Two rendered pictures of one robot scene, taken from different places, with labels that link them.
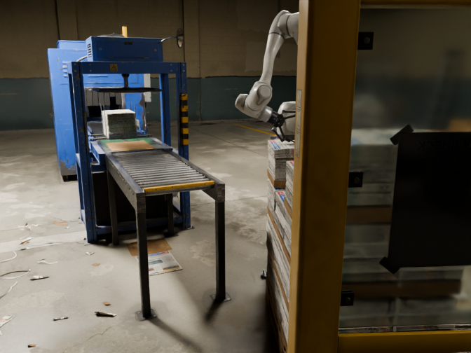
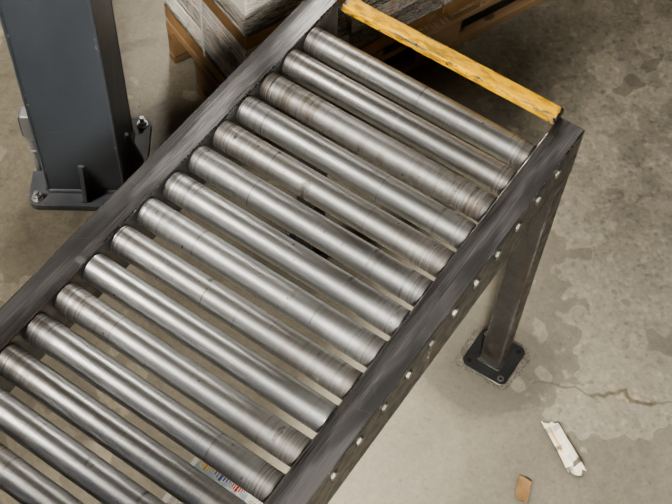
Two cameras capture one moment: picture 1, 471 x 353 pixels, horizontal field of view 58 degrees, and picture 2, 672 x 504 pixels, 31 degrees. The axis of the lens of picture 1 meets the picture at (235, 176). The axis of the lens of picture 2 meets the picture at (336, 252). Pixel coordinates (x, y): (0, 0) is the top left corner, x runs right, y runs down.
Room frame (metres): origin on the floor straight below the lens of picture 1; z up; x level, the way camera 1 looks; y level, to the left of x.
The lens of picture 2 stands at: (3.39, 1.40, 2.40)
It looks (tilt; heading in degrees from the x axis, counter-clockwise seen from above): 58 degrees down; 235
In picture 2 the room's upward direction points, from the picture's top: 4 degrees clockwise
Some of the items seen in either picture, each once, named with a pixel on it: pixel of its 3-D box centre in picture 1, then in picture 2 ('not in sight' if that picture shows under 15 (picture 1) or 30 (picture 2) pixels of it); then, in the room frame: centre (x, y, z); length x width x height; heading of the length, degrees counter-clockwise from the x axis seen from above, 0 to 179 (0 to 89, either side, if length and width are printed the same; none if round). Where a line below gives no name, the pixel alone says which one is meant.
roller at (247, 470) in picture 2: (151, 164); (152, 405); (3.16, 0.64, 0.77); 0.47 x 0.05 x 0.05; 114
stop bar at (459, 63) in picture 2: (180, 185); (450, 57); (2.43, 0.33, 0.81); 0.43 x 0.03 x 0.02; 114
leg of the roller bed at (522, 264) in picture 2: (143, 264); (518, 277); (2.35, 0.56, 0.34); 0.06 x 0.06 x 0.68; 24
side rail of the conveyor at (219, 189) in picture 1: (188, 170); (84, 267); (3.14, 0.36, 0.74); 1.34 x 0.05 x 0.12; 24
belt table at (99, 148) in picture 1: (130, 149); not in sight; (3.97, 1.00, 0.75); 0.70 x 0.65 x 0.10; 24
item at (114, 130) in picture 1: (118, 123); not in sight; (4.49, 1.23, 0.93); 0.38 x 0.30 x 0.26; 24
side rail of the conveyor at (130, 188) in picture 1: (120, 176); (346, 438); (2.94, 0.82, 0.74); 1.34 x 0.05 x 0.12; 24
